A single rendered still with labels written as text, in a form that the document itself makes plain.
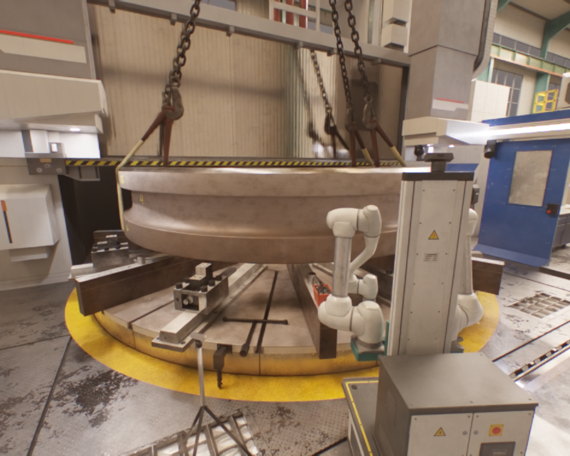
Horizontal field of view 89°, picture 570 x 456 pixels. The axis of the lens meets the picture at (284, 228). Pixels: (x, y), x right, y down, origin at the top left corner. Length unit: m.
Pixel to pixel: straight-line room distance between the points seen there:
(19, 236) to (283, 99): 4.75
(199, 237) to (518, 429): 2.63
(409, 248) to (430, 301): 0.33
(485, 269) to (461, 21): 4.74
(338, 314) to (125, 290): 2.56
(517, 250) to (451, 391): 5.77
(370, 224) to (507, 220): 5.60
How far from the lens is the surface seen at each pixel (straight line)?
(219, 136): 5.59
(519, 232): 7.16
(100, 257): 4.65
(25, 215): 5.27
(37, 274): 5.86
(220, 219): 3.06
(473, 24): 7.57
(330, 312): 1.88
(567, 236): 8.90
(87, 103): 3.54
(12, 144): 4.63
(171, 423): 2.64
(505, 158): 7.24
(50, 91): 3.59
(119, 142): 5.38
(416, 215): 1.60
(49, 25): 4.17
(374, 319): 1.85
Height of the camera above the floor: 1.82
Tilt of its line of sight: 12 degrees down
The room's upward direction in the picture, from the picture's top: straight up
